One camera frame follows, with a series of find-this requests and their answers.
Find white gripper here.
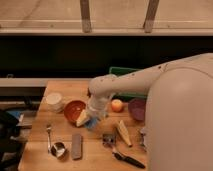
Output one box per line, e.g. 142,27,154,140
76,96,108,127

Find grey board eraser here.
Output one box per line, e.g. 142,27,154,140
71,134,82,160

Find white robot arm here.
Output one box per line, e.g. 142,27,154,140
86,53,213,171

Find red bowl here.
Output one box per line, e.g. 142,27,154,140
64,100,86,124

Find purple bowl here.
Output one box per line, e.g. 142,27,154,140
128,98,146,121

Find small blue cup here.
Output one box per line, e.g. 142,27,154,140
84,118,98,130

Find apple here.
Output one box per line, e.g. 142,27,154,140
111,99,124,112

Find yellow corn cob toy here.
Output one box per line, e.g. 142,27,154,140
116,120,132,147

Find metal measuring cup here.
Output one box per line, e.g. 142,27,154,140
46,124,66,159

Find green plastic bin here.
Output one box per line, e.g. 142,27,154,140
109,66,146,101

